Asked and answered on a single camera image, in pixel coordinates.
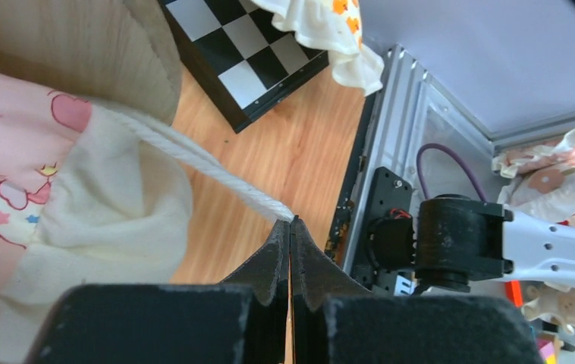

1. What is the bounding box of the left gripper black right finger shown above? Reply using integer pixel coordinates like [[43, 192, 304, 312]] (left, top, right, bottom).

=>
[[290, 218, 542, 363]]

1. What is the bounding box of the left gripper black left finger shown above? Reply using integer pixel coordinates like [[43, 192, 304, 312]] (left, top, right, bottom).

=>
[[26, 221, 291, 363]]

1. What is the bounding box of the pink unicorn drawstring bag blanket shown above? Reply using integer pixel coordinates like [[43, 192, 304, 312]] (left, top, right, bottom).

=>
[[0, 74, 293, 363]]

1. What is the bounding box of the wooden striped pet bed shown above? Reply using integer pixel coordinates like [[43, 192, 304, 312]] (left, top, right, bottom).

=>
[[0, 1, 182, 124]]

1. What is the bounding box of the orange duck print pillow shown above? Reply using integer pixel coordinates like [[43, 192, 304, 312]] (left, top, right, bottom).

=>
[[253, 0, 385, 96]]

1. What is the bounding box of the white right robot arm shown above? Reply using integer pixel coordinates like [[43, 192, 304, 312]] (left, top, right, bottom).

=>
[[366, 194, 575, 293]]

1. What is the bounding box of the black and silver chessboard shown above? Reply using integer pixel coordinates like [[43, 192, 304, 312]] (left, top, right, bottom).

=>
[[160, 0, 328, 133]]

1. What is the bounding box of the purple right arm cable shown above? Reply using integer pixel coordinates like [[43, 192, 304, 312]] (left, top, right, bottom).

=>
[[416, 143, 489, 203]]

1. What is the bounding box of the crumpled cloth outside enclosure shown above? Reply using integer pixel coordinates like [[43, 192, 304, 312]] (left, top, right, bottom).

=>
[[492, 129, 575, 331]]

